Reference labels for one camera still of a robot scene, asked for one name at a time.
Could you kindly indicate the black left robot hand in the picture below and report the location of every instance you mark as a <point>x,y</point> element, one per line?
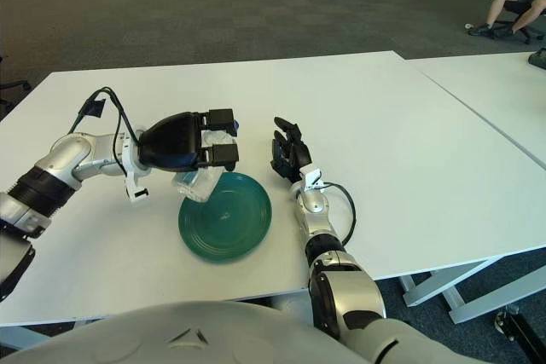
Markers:
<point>170,142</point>

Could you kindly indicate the black wheeled stand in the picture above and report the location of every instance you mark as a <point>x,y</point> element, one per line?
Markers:
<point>518,330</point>

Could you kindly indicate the green ribbed plate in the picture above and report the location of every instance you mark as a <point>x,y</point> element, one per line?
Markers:
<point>239,227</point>

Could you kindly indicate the grey robot torso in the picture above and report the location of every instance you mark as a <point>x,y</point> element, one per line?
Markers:
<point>192,330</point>

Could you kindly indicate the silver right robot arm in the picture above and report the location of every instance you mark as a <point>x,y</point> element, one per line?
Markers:
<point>354,291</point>

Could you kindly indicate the black case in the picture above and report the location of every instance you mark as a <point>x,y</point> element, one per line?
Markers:
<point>538,60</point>

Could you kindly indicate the black swivel chair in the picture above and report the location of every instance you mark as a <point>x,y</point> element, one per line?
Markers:
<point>518,8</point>

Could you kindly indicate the clear plastic water bottle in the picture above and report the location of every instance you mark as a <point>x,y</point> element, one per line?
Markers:
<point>198,185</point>

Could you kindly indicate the black office chair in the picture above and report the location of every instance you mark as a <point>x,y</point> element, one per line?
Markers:
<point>17,86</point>

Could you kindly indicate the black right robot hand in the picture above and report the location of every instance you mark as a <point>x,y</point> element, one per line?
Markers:
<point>294,155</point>

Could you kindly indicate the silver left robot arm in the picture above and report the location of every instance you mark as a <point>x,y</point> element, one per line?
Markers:
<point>68,155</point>

